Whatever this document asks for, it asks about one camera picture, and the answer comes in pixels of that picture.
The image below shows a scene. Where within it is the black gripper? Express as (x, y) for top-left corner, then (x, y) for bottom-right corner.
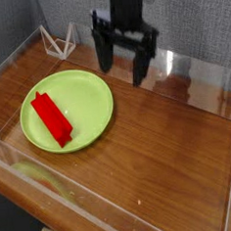
(91, 5), (159, 86)

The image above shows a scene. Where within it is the green round plate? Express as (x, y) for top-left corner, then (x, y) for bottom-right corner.
(20, 69), (114, 154)

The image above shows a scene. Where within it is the clear acrylic corner bracket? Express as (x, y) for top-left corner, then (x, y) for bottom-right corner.
(40, 23), (76, 60)

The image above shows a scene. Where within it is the clear acrylic enclosure wall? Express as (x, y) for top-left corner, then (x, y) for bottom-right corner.
(0, 25), (231, 231)

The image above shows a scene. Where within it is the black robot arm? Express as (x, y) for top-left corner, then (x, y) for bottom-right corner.
(91, 0), (159, 86)

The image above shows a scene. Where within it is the red plastic block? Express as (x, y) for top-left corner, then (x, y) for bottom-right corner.
(31, 92), (73, 147)

